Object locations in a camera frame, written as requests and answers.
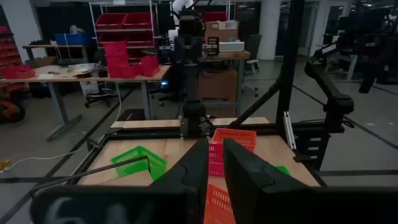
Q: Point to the yellow plug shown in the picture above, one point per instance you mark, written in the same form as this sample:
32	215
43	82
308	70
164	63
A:
3	164

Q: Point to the wooden table with grey legs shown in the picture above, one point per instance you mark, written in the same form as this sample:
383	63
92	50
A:
57	102

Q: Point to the black background robot rig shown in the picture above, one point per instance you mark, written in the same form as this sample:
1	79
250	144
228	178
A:
367	31

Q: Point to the blue storage bin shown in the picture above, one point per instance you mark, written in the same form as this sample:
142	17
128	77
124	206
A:
73	39

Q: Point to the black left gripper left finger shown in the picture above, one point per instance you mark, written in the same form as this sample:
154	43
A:
186	193

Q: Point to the black angled support strut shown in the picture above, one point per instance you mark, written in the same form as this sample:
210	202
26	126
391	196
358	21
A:
334	130

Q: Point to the silver aluminium bracket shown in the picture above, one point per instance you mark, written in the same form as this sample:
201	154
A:
289	130

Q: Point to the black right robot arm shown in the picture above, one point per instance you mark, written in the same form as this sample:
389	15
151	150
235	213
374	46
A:
192	112

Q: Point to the green slotted plastic basket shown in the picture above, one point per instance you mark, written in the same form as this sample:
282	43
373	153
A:
282	170
158	164

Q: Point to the black stool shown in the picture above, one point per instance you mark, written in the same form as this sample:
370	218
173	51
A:
99	93

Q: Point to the large brown cardboard box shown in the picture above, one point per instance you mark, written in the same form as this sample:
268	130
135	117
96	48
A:
217	85

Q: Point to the wooden side table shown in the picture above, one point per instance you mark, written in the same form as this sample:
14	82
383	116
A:
46	46

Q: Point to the black electronic device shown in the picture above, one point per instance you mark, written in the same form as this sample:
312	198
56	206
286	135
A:
213	46

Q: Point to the wooden workbench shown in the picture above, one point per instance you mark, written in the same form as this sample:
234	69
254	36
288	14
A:
233	55

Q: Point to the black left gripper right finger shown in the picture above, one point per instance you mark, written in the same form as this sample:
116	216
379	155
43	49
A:
258	193

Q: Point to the orange slotted plastic basket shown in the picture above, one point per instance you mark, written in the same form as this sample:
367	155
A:
217	205
236	137

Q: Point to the black aluminium rig frame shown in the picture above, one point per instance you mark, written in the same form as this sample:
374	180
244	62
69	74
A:
290	62

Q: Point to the red black floor equipment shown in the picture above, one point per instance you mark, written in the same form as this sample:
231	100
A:
9	109

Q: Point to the cardboard box with white label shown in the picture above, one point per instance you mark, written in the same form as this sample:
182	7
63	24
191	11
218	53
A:
220	35

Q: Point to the red bin shelving unit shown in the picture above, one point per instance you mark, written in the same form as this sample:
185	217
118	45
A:
9	49

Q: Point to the red storage bin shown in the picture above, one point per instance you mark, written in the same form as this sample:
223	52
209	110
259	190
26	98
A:
115	48
116	60
138	21
109	21
124	39
124	72
150	66
214	16
18	72

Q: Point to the red slotted plastic basket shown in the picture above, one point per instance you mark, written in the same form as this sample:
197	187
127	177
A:
216	158

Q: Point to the grey office chair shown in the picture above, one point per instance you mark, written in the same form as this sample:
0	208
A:
253	46

